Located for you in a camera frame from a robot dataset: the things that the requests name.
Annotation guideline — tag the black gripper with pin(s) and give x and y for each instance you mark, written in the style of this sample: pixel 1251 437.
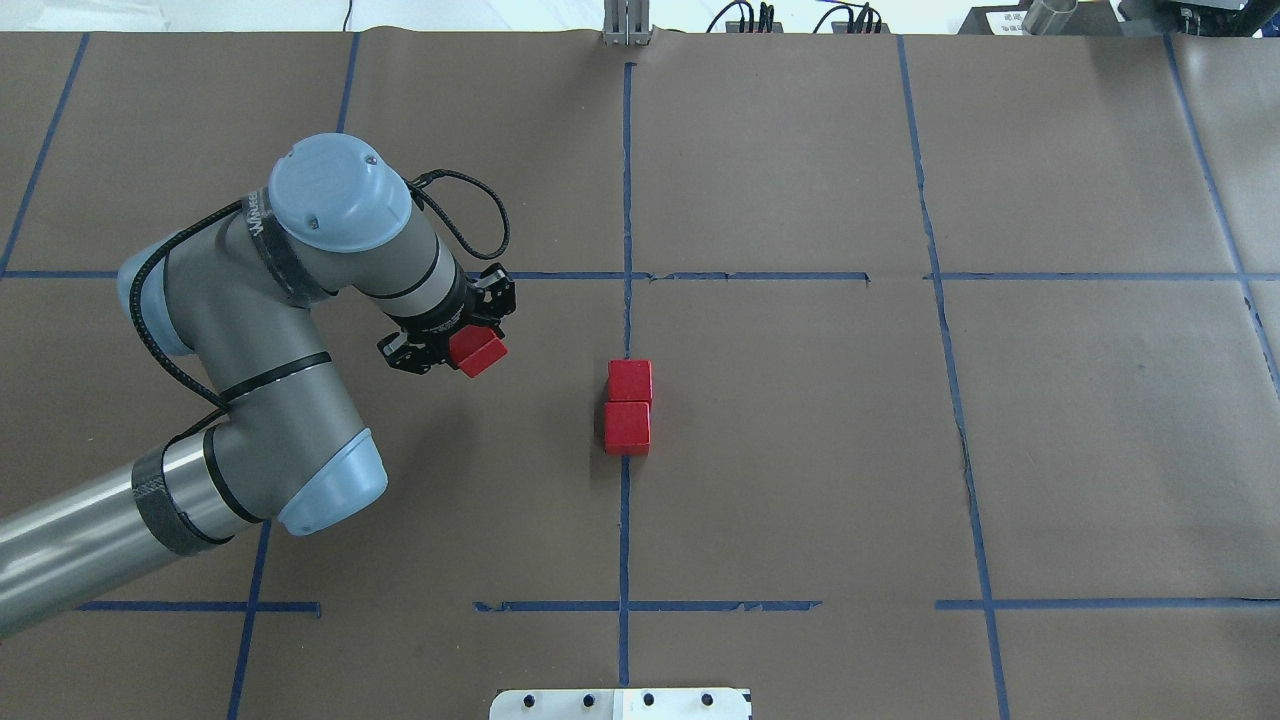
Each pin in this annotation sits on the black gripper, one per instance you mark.
pixel 437 327

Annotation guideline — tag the red cube block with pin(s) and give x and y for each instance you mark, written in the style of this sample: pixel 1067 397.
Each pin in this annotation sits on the red cube block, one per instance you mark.
pixel 630 380
pixel 474 348
pixel 627 428

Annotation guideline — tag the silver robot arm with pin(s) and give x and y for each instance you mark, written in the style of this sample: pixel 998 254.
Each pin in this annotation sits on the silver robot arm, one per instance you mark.
pixel 225 308

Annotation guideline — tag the steel cup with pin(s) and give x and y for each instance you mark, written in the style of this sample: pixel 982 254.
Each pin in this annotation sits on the steel cup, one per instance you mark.
pixel 1047 17

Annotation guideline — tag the aluminium frame post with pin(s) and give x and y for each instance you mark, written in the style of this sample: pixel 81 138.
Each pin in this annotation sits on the aluminium frame post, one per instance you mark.
pixel 627 23

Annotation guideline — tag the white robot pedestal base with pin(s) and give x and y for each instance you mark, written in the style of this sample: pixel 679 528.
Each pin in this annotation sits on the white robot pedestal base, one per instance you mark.
pixel 623 703

